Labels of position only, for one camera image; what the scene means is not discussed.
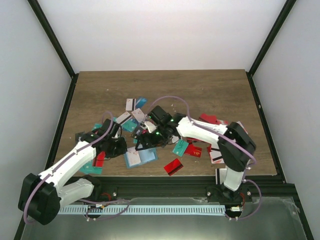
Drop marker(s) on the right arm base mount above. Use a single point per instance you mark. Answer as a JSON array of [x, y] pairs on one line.
[[223, 195]]

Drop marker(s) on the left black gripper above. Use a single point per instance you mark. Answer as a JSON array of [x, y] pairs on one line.
[[123, 149]]

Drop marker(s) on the red card front left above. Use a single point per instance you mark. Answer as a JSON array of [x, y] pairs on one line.
[[99, 160]]

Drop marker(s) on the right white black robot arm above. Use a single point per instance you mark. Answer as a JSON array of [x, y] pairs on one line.
[[231, 143]]

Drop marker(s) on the white card with black stripe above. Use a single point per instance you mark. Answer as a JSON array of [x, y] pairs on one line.
[[130, 104]]

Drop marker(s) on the blue card top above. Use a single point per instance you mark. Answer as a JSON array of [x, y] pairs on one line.
[[140, 102]]

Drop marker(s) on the teal VIP card centre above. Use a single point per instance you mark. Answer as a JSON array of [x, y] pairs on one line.
[[180, 147]]

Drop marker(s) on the light blue slotted cable duct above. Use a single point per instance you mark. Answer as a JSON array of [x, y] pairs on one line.
[[201, 210]]

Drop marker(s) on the red gold VIP card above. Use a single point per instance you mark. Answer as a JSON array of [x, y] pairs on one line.
[[193, 151]]

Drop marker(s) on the teal card front left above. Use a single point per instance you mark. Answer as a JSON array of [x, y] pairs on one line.
[[88, 168]]

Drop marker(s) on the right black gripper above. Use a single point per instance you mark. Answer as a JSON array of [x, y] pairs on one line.
[[145, 142]]

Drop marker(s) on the white striped card right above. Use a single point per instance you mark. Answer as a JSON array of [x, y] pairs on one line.
[[215, 156]]

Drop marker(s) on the white floral card front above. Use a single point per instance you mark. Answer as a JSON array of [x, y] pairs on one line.
[[133, 157]]

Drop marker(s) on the white floral card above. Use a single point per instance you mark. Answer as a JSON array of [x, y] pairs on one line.
[[133, 157], [138, 115]]

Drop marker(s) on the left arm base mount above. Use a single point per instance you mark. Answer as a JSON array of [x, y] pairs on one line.
[[100, 196]]

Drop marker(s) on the blue leather card holder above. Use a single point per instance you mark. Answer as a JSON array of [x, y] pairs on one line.
[[146, 156]]

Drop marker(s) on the white striped card edge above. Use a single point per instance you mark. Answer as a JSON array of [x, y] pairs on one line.
[[220, 175]]

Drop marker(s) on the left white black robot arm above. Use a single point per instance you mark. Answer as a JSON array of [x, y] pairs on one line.
[[42, 196]]

